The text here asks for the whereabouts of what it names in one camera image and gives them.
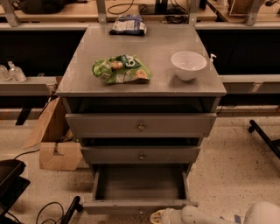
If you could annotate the black bag on desk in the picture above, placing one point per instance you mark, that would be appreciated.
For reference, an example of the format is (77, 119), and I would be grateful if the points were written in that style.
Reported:
(43, 6)

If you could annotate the clear sanitizer bottle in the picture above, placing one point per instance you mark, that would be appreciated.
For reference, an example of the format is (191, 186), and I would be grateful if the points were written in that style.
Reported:
(16, 73)

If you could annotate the blue floor tape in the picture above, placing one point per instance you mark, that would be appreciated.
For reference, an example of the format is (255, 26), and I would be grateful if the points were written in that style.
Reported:
(237, 219)

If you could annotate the grey drawer cabinet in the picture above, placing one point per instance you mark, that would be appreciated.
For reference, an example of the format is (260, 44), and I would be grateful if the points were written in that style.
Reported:
(165, 93)

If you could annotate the white bowl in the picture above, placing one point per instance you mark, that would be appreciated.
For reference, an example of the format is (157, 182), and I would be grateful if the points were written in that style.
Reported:
(188, 65)

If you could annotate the grey drawer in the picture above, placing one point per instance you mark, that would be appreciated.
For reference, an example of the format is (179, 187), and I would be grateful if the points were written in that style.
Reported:
(140, 125)
(138, 188)
(140, 155)

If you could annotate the grey top drawer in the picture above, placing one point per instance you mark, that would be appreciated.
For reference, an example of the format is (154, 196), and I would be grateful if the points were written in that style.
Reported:
(140, 125)

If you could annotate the grey bottom drawer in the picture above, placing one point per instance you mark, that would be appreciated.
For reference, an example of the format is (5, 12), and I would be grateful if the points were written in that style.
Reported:
(138, 188)

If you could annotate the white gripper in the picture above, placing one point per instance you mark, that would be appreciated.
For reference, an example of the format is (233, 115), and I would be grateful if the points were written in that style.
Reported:
(169, 216)

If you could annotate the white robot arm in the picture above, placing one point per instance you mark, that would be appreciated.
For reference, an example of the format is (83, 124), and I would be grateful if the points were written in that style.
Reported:
(258, 213)

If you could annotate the white pump dispenser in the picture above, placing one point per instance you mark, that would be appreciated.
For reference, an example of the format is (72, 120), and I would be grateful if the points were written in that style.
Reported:
(212, 58)

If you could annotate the black chair base leg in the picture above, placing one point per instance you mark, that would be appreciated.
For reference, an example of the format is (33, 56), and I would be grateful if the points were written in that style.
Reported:
(274, 145)

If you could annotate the grey middle drawer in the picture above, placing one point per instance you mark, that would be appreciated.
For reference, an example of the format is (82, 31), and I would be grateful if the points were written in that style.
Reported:
(140, 155)

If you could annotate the black stand leg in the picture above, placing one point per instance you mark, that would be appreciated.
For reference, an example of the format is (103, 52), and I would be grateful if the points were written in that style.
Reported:
(75, 206)

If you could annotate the green chip bag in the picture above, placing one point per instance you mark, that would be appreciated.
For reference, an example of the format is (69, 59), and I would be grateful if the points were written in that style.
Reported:
(121, 69)

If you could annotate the blue white snack bag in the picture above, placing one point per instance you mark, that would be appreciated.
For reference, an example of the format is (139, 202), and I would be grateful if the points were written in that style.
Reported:
(129, 25)

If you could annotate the cardboard box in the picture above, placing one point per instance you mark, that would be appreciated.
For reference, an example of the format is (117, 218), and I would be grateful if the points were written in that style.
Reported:
(47, 133)

